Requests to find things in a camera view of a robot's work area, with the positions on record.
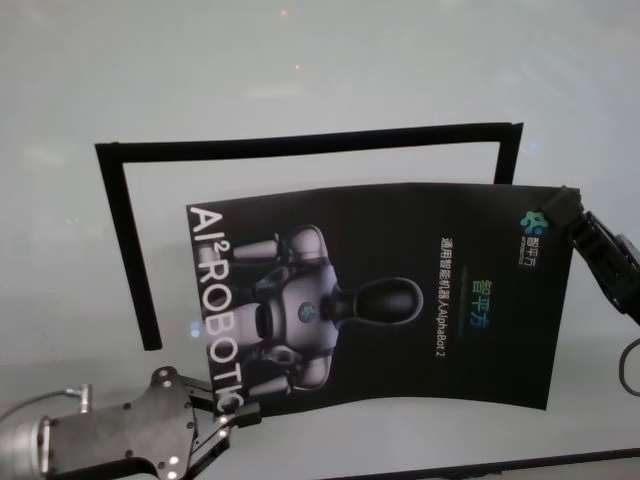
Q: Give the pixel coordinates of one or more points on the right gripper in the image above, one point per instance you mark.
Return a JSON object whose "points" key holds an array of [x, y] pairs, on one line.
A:
{"points": [[632, 280]]}

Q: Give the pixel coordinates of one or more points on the black robot print poster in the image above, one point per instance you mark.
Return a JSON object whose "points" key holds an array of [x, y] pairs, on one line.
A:
{"points": [[400, 250]]}

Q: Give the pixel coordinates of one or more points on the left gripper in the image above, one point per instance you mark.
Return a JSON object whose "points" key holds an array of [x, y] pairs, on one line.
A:
{"points": [[125, 435]]}

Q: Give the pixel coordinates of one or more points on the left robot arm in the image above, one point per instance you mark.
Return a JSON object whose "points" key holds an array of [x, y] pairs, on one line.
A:
{"points": [[22, 450]]}

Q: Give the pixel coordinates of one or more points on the short black tape strip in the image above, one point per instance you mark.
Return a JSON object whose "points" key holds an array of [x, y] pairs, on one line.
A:
{"points": [[131, 250], [507, 160]]}

